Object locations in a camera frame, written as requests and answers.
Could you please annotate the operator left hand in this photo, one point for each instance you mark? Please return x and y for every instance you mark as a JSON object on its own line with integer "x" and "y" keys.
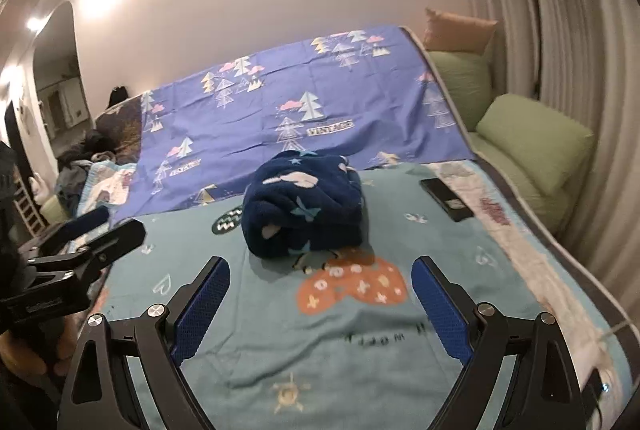
{"x": 26, "y": 364}

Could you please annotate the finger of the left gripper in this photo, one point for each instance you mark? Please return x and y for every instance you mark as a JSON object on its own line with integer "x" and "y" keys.
{"x": 112, "y": 245}
{"x": 57, "y": 236}

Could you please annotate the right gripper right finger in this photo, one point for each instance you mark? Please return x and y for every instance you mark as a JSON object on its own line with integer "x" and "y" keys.
{"x": 543, "y": 392}

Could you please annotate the black smartphone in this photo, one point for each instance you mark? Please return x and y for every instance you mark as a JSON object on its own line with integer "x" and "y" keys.
{"x": 447, "y": 199}

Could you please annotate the grey pleated curtain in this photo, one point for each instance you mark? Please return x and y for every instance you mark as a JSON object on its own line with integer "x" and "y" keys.
{"x": 590, "y": 73}

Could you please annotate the teal printed bed blanket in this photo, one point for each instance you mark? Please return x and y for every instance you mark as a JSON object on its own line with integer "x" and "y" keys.
{"x": 337, "y": 340}

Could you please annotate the dark patterned pillow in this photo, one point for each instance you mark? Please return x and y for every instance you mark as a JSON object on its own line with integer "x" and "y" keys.
{"x": 122, "y": 125}

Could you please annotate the purple tree print sheet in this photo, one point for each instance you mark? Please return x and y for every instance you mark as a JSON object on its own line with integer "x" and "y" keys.
{"x": 369, "y": 95}

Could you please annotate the light printed quilt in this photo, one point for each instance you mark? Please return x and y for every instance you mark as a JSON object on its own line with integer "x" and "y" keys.
{"x": 107, "y": 184}

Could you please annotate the green cushion far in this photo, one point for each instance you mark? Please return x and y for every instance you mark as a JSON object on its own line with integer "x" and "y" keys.
{"x": 468, "y": 80}

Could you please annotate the green cushion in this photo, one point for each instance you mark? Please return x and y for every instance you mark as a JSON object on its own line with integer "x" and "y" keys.
{"x": 468, "y": 80}
{"x": 543, "y": 142}

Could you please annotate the navy fleece star garment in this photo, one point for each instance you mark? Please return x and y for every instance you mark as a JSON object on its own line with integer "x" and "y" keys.
{"x": 300, "y": 201}

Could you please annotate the peach pillow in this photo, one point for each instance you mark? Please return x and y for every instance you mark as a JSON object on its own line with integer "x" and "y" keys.
{"x": 448, "y": 32}

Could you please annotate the white ladder shelf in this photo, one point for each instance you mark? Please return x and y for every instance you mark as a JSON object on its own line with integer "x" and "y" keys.
{"x": 26, "y": 207}

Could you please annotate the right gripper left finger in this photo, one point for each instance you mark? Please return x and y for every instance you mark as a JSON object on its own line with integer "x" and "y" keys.
{"x": 99, "y": 392}

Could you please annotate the green cushion near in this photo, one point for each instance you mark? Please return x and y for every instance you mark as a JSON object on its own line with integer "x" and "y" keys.
{"x": 543, "y": 142}

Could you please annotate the dark clothes pile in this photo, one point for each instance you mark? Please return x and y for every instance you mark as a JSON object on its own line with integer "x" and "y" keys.
{"x": 74, "y": 165}

